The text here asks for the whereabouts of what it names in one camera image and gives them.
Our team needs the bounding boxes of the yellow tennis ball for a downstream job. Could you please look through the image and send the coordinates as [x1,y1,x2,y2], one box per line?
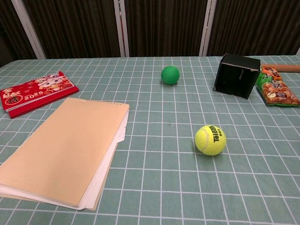
[195,124,227,156]

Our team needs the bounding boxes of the green rubber ball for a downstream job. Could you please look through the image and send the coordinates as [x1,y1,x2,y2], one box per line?
[160,66,180,85]

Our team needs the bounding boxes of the black open cardboard box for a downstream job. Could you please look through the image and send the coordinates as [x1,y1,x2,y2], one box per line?
[212,53,262,100]

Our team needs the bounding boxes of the green checked tablecloth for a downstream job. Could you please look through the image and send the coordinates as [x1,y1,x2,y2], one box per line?
[0,55,300,225]

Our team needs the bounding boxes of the manila folder with papers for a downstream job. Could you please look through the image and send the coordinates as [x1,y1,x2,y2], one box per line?
[0,97,131,211]

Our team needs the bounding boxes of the red desk calendar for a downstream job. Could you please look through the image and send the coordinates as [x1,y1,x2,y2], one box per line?
[0,71,80,119]

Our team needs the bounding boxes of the green orange snack bag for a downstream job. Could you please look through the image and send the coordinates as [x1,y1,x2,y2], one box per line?
[255,65,300,107]

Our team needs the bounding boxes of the wooden rolling pin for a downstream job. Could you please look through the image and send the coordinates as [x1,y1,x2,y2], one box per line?
[261,63,300,73]

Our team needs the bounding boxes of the white partition post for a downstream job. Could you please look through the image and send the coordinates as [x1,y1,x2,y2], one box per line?
[11,0,46,60]
[113,0,130,58]
[199,0,218,57]

